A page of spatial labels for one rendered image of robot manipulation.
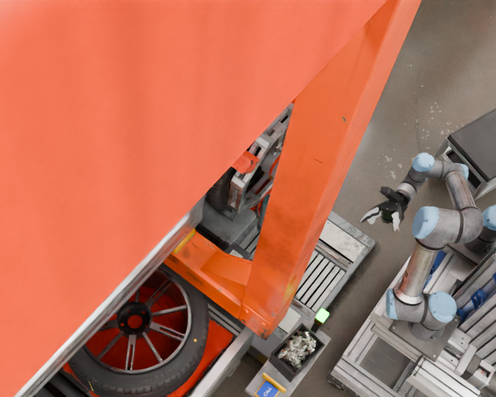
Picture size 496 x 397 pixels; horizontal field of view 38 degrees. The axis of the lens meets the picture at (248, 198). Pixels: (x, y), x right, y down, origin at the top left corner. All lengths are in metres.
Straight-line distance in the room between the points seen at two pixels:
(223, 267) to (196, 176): 2.92
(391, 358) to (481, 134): 1.41
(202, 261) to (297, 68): 2.99
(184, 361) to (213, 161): 3.03
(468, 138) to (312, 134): 2.45
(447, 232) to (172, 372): 1.32
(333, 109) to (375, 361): 2.08
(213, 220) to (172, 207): 3.61
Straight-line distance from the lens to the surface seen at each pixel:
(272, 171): 3.18
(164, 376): 3.17
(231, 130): 0.15
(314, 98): 1.76
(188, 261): 3.15
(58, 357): 2.80
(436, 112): 4.72
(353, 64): 1.61
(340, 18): 0.18
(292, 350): 3.18
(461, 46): 5.14
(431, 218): 2.57
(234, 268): 3.04
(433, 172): 2.93
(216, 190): 3.06
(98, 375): 3.18
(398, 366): 3.66
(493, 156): 4.23
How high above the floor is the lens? 3.56
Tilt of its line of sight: 60 degrees down
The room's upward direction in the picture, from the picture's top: 12 degrees clockwise
